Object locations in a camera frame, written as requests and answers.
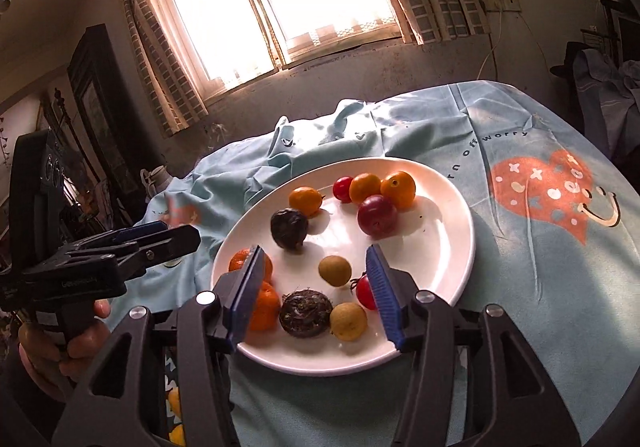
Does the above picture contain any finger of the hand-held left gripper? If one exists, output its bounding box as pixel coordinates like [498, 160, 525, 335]
[25, 224, 202, 279]
[60, 220, 170, 255]

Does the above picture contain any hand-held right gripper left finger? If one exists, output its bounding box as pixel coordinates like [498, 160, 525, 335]
[52, 244, 266, 447]

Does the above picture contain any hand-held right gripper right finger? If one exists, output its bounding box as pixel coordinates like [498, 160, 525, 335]
[365, 243, 576, 447]

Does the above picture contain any red cherry tomato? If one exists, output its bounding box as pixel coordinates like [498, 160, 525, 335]
[333, 176, 355, 203]
[356, 274, 379, 312]

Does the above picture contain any orange tangerine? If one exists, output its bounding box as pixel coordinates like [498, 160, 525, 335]
[247, 281, 281, 333]
[228, 248, 274, 284]

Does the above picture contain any wrinkled dark passion fruit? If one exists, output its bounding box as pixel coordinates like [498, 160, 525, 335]
[278, 289, 334, 339]

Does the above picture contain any white plate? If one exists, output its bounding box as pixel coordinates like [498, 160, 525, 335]
[211, 157, 476, 376]

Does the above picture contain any dark red plum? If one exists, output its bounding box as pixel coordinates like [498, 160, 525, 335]
[357, 194, 399, 236]

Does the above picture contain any large yellow citrus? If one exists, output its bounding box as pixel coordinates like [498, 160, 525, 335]
[381, 171, 417, 210]

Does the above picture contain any small yellow citrus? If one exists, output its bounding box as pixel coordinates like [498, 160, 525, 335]
[289, 186, 323, 218]
[349, 173, 383, 205]

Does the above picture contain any person's left forearm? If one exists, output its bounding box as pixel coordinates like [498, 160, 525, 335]
[0, 352, 76, 447]

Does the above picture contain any person's left hand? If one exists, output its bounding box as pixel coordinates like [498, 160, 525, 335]
[17, 299, 113, 385]

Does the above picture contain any white kettle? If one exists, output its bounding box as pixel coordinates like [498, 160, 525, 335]
[140, 166, 173, 200]

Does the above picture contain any dark wooden cabinet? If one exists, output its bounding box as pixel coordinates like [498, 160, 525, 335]
[67, 24, 146, 208]

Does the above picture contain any light blue printed blanket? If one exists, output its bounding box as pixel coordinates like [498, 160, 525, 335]
[140, 80, 640, 447]

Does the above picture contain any black hat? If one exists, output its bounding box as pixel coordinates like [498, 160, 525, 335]
[550, 42, 593, 78]

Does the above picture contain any pile of clothes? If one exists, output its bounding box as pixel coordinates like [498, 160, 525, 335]
[570, 47, 640, 163]

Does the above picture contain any dark monitor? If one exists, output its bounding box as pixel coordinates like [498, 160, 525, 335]
[600, 0, 640, 73]

